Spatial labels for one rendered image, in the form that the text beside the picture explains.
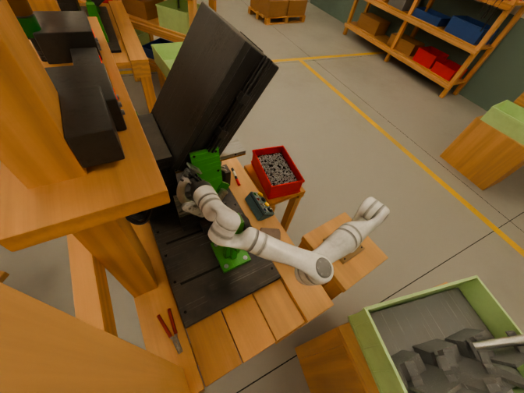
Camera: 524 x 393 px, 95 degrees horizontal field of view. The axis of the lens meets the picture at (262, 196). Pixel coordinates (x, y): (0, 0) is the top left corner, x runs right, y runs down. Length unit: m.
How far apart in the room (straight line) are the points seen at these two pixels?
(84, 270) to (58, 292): 1.54
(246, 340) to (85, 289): 0.58
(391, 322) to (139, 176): 1.14
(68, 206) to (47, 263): 1.93
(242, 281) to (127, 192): 0.69
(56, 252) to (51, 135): 2.00
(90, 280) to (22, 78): 0.46
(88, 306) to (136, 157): 0.36
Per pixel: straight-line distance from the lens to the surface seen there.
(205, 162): 0.98
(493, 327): 1.57
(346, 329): 1.25
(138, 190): 0.49
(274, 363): 1.94
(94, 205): 0.50
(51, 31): 0.91
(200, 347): 1.04
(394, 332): 1.29
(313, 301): 1.10
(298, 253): 0.73
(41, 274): 2.41
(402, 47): 6.44
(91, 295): 0.72
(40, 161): 0.53
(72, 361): 0.26
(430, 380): 1.18
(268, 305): 1.07
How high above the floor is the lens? 1.91
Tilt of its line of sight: 51 degrees down
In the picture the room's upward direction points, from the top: 13 degrees clockwise
